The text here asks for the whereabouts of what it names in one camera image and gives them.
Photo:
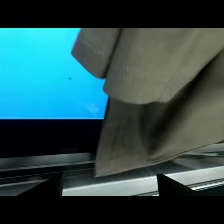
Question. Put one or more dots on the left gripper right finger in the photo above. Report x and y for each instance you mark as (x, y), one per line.
(168, 186)

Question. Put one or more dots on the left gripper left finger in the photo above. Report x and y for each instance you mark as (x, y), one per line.
(51, 187)

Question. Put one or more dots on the brown shirt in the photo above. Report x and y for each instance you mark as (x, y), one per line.
(156, 100)

